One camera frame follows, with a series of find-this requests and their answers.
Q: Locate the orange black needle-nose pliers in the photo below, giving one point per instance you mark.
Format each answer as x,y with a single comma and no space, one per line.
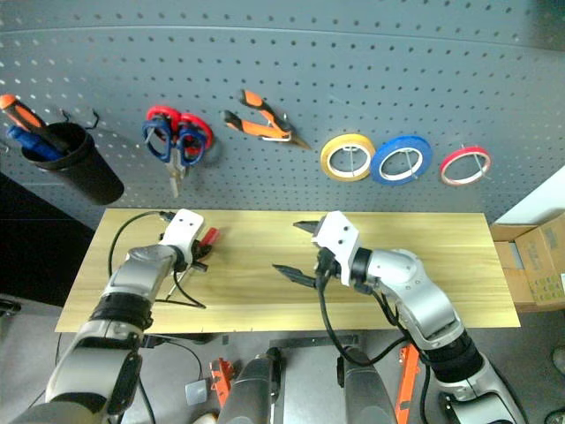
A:
256,128

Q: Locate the orange metal frame piece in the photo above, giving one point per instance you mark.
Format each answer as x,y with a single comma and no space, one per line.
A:
220,380
407,384

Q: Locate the open flat cardboard box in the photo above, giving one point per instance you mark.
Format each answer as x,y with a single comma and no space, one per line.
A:
507,265

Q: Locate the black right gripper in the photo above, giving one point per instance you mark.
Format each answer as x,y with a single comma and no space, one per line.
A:
326,267

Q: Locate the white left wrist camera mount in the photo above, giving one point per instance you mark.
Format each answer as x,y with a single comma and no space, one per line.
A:
183,229

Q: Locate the yellow tape roll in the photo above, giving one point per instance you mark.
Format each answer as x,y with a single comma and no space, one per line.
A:
348,139

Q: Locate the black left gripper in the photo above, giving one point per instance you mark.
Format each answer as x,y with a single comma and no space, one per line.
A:
198,257

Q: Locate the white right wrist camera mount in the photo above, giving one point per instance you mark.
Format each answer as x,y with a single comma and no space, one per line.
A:
337,238

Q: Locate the grey metal pegboard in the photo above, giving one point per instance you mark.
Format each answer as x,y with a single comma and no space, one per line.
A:
309,66

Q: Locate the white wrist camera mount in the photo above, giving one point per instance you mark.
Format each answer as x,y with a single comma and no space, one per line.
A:
337,238
183,229

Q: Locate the dark rounded robot shape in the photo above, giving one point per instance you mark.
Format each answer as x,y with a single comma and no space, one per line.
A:
368,393
247,393

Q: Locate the black cabinet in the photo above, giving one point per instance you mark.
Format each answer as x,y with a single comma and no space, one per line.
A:
35,247

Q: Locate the large printed cardboard box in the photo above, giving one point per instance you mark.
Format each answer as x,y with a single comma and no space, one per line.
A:
545,256

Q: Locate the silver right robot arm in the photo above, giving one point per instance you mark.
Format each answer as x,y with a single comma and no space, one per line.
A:
410,287

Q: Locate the blue tape roll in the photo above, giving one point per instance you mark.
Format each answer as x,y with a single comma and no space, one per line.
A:
406,142

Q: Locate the red tape roll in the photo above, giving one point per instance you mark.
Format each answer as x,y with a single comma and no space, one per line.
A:
465,151

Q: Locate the metal loop pegboard hook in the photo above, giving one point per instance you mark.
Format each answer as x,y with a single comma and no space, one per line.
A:
276,139

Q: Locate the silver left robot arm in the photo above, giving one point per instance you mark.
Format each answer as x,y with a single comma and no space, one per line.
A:
132,274

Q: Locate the black plastic cup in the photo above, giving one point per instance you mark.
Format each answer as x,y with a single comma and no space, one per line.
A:
84,176

